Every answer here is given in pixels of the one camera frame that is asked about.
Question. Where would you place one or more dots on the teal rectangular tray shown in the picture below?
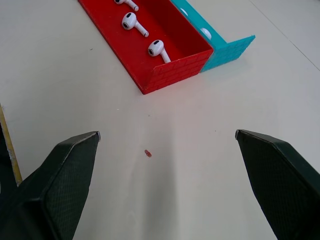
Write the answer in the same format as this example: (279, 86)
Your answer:
(220, 47)

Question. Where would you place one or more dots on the small red crumb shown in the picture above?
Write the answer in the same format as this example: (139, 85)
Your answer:
(148, 153)

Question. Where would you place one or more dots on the red rectangular tray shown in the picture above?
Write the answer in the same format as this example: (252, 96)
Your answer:
(160, 47)

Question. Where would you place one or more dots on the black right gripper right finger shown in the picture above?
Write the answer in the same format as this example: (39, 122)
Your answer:
(282, 185)

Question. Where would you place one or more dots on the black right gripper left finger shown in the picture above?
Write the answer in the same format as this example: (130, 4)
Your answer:
(62, 185)

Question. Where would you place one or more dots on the white earbud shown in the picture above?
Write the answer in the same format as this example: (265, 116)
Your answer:
(127, 3)
(157, 50)
(132, 23)

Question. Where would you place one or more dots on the white object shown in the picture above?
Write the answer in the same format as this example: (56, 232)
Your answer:
(206, 33)

